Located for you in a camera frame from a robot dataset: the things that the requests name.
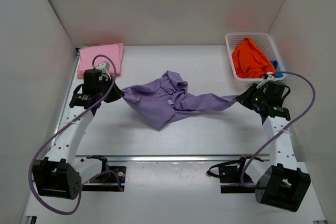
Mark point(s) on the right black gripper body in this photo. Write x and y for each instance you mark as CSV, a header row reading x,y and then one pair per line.
x,y
247,98

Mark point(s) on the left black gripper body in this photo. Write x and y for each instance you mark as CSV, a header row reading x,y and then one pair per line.
x,y
113,91

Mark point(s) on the purple t shirt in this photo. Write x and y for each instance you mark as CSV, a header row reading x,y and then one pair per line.
x,y
166,100

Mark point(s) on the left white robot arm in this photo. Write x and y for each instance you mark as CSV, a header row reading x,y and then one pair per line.
x,y
59,174

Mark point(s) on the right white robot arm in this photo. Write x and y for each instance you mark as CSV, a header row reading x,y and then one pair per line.
x,y
273,171

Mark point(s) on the orange t shirt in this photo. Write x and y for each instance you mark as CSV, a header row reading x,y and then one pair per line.
x,y
249,60

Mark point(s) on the blue t shirt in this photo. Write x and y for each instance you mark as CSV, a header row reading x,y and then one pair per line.
x,y
276,67

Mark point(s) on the white plastic basket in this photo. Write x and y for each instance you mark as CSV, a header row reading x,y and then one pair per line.
x,y
263,41

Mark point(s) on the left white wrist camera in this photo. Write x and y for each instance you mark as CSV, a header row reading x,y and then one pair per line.
x,y
103,66

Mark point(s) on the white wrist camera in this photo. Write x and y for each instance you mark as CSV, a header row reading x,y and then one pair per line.
x,y
269,76
103,66

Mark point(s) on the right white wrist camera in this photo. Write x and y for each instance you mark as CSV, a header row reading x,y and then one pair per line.
x,y
269,76

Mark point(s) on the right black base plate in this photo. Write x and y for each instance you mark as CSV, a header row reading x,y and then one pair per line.
x,y
233,181

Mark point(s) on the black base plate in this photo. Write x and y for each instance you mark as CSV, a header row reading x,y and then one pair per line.
x,y
108,182
233,181

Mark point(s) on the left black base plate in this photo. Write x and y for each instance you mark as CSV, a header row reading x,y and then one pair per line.
x,y
108,182

